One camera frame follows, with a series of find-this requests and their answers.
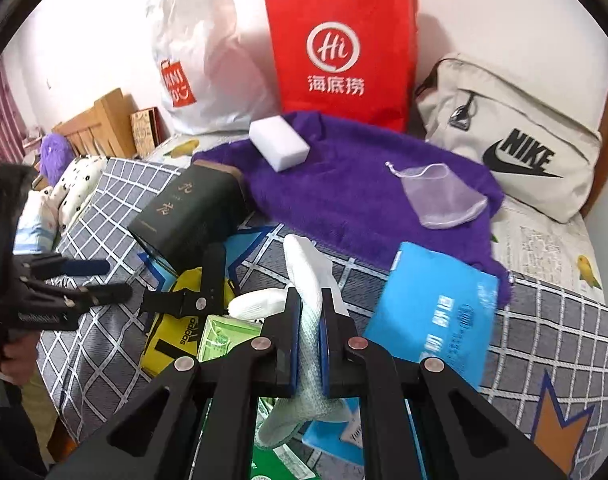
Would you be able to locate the white knitted cloth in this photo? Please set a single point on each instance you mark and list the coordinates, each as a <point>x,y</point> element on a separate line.
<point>309,273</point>

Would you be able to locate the dark green tea box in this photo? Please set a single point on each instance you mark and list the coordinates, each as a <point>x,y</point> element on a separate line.
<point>204,205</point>

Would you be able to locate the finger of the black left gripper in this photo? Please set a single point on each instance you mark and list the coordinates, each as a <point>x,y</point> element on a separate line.
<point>47,266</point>
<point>50,301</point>

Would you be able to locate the red Haidilao paper bag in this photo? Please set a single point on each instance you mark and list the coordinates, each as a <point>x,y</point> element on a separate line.
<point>353,59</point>

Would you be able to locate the wooden headboard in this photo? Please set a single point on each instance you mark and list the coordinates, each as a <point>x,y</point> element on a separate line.
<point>104,129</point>

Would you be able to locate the white melamine sponge block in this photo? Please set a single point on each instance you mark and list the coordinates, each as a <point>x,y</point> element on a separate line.
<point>280,145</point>

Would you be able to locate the white Miniso plastic bag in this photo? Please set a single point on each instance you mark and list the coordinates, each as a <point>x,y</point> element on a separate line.
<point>209,81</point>

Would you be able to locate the green wet wipes pack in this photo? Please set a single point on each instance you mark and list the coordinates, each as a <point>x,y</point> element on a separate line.
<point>278,463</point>

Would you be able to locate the blue tissue pack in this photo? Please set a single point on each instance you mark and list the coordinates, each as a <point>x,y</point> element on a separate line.
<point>434,317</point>

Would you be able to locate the white dotted pillow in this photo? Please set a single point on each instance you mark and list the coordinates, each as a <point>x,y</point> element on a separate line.
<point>50,212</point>

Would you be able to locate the purple plush toy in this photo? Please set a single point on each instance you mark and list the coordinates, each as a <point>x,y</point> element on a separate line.
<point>56,154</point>

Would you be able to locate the grey checkered blanket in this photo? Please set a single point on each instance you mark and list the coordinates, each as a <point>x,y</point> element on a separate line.
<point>549,345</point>

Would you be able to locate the beige Nike waist bag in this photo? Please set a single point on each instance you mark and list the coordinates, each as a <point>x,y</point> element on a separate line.
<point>538,154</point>

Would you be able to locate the purple fluffy towel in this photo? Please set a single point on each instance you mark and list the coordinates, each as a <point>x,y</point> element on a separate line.
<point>345,196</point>

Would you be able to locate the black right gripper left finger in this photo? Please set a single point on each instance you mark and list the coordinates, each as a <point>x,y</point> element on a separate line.
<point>231,386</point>

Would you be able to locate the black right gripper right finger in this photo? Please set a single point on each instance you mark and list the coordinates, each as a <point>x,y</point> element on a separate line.
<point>355,367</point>

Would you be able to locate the light green tissue pack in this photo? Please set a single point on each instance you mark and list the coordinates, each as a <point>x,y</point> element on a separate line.
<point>222,333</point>

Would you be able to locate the white mesh drawstring pouch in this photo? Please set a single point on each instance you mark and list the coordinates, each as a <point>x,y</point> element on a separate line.
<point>440,199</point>

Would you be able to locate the person's left hand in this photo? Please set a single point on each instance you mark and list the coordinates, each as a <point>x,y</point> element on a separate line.
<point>19,360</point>

